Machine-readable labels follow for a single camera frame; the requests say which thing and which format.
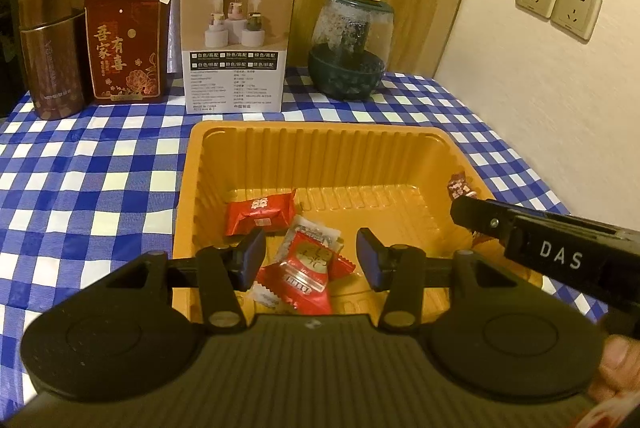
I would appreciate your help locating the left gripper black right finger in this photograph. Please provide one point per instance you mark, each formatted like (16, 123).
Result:
(398, 269)

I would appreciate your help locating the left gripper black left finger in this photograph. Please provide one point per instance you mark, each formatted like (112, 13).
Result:
(221, 274)

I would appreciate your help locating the clear pastry packet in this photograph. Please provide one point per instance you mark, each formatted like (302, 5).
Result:
(305, 232)

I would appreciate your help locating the red candy packet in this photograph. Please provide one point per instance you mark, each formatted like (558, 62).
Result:
(273, 213)

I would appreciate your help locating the red white snack packet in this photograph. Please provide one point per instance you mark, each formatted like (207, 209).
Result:
(305, 272)

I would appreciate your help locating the brown chocolate bar wrapper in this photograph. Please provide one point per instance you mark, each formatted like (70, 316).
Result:
(459, 186)

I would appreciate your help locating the person's right hand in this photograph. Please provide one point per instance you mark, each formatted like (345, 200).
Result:
(616, 388)

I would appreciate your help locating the orange plastic tray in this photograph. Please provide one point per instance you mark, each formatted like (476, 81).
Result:
(391, 179)

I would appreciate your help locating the blue white checkered tablecloth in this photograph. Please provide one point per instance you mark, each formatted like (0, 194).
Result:
(83, 195)

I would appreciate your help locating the green glass humidifier jar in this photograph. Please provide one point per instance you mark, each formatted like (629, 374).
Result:
(350, 47)

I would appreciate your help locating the white humidifier product box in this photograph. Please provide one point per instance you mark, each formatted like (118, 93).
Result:
(234, 54)

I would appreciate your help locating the red festive gift box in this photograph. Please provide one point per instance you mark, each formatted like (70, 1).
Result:
(127, 44)

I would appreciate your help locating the brown cylindrical tin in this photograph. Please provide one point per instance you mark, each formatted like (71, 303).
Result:
(55, 56)

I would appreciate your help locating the right wall socket plate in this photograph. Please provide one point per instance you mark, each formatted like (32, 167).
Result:
(578, 17)

